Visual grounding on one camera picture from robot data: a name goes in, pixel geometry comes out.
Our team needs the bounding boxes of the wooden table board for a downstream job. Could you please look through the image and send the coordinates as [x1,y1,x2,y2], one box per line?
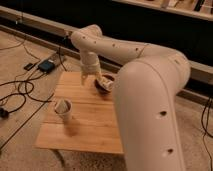
[36,72,123,154]

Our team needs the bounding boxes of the dark bowl with contents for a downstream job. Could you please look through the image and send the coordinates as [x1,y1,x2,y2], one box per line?
[94,74,114,94]

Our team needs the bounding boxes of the white paper cup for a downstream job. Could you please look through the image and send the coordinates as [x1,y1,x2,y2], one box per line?
[54,99,72,123]

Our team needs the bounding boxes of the black plug on floor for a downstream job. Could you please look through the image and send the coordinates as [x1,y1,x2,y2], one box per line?
[0,107,9,119]

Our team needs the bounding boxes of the black cable at right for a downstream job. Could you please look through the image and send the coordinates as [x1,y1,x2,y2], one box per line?
[200,96,213,164]

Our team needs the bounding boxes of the small black remote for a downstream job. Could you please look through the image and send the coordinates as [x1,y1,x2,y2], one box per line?
[23,63,37,71]

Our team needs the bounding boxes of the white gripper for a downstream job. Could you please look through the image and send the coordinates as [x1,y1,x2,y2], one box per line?
[80,53,103,85]

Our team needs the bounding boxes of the black power adapter box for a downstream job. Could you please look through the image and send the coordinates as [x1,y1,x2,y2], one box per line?
[38,60,55,73]

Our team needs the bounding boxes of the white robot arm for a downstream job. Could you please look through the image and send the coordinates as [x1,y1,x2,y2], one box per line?
[70,25,190,171]

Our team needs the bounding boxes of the wooden shelf ledge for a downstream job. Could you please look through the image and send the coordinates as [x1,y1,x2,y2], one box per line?
[113,0,213,22]

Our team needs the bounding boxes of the black floor cable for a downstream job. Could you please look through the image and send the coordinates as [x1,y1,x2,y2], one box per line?
[0,39,68,151]

